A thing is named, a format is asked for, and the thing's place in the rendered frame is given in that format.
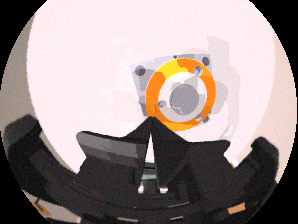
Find orange round plate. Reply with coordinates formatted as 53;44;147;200
145;57;216;131

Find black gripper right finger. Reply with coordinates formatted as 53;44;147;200
150;117;231;189

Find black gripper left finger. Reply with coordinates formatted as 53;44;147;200
76;117;153;188

